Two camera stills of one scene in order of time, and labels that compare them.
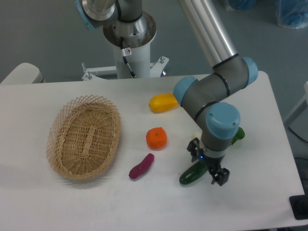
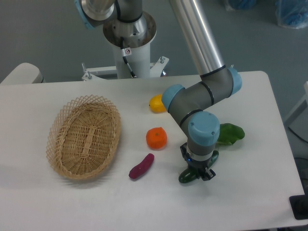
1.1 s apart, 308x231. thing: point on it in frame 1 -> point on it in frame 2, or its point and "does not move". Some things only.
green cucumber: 193,173 does not move
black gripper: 220,175 -> 199,166
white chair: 24,73 does not move
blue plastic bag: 292,13 does not move
